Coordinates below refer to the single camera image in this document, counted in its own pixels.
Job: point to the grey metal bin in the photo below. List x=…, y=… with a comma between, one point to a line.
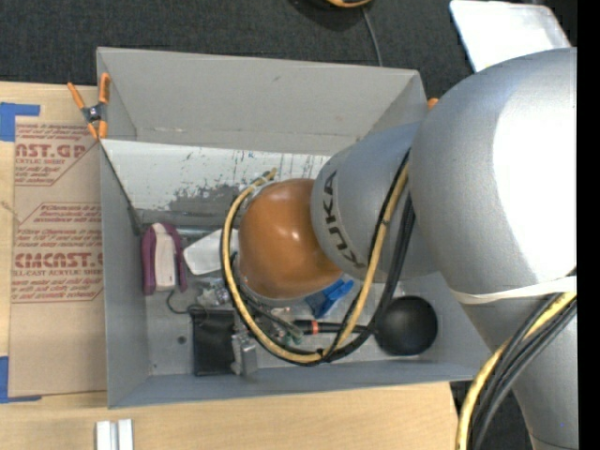
x=234, y=96

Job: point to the clear crumpled plastic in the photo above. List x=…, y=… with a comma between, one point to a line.
x=213, y=293

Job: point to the white plastic piece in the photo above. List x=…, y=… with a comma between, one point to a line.
x=206, y=253

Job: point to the black ball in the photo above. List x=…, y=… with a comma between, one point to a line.
x=408, y=326

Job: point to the blue plastic clip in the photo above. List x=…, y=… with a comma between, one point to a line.
x=328, y=296

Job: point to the brown cardboard board red print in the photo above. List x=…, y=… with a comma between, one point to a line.
x=56, y=326

